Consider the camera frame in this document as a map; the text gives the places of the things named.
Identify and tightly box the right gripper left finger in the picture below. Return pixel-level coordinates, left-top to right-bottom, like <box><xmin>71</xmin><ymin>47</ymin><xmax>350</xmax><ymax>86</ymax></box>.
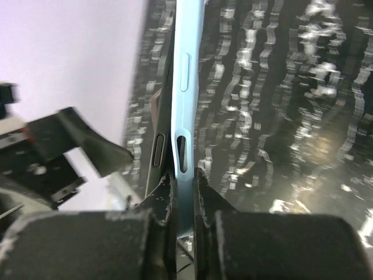
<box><xmin>1</xmin><ymin>174</ymin><xmax>177</xmax><ymax>279</ymax></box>

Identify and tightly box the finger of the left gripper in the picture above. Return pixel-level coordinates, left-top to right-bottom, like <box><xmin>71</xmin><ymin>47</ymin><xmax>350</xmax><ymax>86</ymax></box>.
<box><xmin>27</xmin><ymin>107</ymin><xmax>133</xmax><ymax>177</ymax></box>

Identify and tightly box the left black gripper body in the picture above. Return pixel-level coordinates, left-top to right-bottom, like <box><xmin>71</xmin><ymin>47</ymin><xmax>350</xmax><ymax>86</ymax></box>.
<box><xmin>1</xmin><ymin>82</ymin><xmax>86</xmax><ymax>210</ymax></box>

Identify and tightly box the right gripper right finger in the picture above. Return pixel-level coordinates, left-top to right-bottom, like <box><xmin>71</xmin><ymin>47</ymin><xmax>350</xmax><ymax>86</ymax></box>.
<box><xmin>193</xmin><ymin>168</ymin><xmax>372</xmax><ymax>279</ymax></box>

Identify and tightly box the black smartphone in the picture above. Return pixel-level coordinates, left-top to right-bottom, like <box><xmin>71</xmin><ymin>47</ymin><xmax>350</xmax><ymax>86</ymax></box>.
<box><xmin>144</xmin><ymin>17</ymin><xmax>177</xmax><ymax>199</ymax></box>

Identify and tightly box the light blue phone case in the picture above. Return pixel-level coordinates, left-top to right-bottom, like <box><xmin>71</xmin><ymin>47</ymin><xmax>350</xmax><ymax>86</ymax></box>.
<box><xmin>171</xmin><ymin>0</ymin><xmax>205</xmax><ymax>238</ymax></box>

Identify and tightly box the pink cased phone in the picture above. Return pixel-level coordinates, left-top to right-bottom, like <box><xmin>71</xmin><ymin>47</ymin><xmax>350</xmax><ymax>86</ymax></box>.
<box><xmin>149</xmin><ymin>89</ymin><xmax>161</xmax><ymax>131</ymax></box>

